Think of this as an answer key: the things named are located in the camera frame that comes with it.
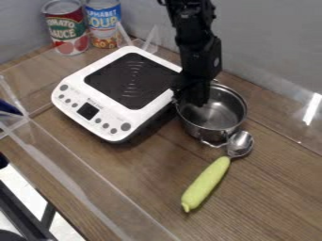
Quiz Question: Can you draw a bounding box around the clear acrylic triangle bracket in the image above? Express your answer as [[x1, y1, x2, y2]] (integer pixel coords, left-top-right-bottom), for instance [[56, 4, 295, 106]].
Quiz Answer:
[[116, 23, 160, 54]]

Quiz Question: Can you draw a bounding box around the clear acrylic front panel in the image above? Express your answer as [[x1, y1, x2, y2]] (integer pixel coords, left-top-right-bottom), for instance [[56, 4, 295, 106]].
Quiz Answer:
[[0, 75, 181, 241]]

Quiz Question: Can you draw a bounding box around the spoon with green handle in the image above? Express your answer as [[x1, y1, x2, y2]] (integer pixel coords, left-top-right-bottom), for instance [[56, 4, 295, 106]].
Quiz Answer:
[[181, 131, 254, 213]]

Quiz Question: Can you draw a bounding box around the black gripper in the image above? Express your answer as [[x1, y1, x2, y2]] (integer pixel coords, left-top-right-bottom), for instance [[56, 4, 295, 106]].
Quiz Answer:
[[171, 30, 223, 107]]

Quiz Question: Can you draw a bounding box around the tomato sauce can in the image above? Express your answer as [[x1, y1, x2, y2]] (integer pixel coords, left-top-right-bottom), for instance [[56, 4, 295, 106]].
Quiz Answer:
[[42, 0, 90, 56]]

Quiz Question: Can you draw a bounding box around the silver metal pot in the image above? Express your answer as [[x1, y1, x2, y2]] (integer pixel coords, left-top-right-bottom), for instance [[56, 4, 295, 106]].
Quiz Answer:
[[175, 81, 247, 148]]

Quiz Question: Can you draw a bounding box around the alphabet soup can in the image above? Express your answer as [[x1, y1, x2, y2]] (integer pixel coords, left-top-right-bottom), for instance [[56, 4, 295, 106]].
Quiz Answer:
[[84, 0, 120, 49]]

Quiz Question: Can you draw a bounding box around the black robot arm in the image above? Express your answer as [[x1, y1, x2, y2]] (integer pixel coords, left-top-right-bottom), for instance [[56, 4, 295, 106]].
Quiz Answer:
[[158, 0, 223, 106]]

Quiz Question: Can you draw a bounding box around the white and black stove top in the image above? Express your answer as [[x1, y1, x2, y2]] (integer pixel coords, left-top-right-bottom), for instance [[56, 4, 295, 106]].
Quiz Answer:
[[52, 46, 182, 143]]

